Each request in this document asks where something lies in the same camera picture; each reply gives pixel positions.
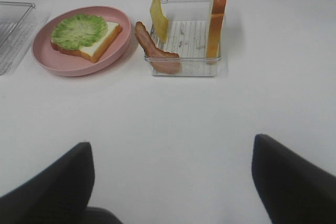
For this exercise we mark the bacon strip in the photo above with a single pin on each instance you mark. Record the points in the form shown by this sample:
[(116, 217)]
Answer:
[(152, 51)]

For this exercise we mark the right clear plastic tray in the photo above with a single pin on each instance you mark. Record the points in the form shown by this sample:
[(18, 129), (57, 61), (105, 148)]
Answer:
[(186, 36)]

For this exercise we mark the bread slice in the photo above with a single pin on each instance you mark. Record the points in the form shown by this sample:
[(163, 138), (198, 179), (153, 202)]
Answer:
[(214, 27), (94, 52)]

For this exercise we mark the green lettuce leaf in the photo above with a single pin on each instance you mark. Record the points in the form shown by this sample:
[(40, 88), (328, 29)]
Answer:
[(81, 30)]

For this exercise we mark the pink round plate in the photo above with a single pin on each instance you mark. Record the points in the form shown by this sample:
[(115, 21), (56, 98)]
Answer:
[(72, 66)]

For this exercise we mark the yellow cheese slice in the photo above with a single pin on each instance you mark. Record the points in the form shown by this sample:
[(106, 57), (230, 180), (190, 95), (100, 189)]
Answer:
[(159, 21)]

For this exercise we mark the clear plastic tray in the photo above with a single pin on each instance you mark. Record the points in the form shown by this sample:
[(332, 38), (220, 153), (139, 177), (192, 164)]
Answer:
[(17, 28), (186, 36)]

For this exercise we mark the left clear plastic tray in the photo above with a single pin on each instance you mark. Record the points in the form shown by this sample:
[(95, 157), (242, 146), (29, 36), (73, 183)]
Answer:
[(17, 28)]

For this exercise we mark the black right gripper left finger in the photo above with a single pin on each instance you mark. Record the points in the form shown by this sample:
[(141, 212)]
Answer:
[(59, 194)]

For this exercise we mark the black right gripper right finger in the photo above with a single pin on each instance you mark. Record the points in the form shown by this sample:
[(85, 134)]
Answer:
[(292, 189)]

